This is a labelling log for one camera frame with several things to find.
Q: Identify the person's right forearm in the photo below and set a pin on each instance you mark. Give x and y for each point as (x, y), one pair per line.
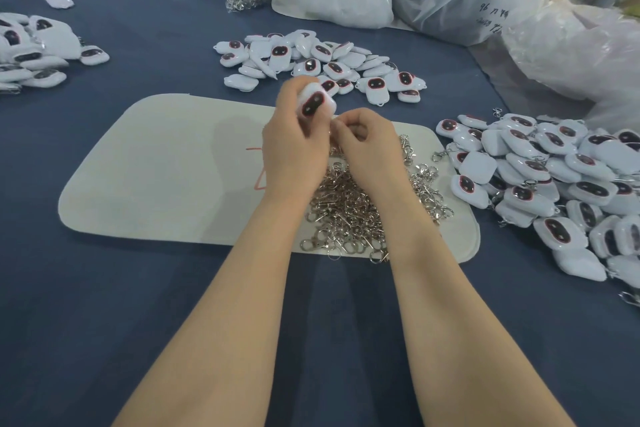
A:
(478, 332)

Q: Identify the person's left forearm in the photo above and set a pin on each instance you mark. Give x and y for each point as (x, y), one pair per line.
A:
(220, 332)

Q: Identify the person's left hand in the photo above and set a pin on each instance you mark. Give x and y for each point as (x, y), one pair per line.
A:
(292, 151)

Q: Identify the person's right hand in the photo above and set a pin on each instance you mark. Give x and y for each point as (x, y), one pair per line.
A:
(374, 153)

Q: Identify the white charm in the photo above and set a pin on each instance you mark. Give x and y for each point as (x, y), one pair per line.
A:
(316, 101)

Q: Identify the thin red thread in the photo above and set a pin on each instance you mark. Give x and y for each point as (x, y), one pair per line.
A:
(256, 166)

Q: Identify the cream felt work mat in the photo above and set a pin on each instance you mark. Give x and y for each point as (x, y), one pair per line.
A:
(146, 171)

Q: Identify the crumpled clear plastic bag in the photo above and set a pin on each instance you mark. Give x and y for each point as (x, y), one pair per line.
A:
(586, 49)

